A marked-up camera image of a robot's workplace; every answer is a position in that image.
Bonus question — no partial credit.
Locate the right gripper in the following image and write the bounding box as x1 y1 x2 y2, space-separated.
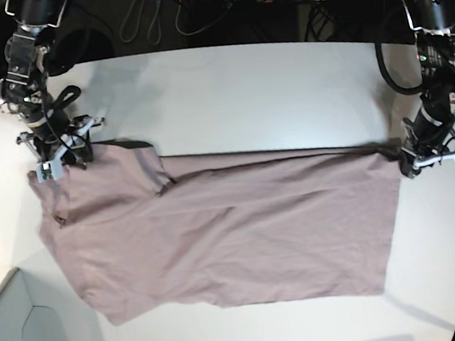
16 115 105 169

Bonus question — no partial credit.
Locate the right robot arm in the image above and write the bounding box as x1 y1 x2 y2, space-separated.
0 0 103 180

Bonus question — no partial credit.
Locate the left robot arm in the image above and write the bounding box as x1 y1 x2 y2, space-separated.
375 0 455 178

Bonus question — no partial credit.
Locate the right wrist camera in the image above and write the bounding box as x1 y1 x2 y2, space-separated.
36 159 64 183

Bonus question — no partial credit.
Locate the grey looped cable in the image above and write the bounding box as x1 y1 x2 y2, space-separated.
115 0 167 48

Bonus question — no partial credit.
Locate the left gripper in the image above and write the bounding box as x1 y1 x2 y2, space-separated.
399 115 455 177

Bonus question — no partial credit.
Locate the pink t-shirt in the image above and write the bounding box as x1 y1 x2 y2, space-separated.
28 143 401 325

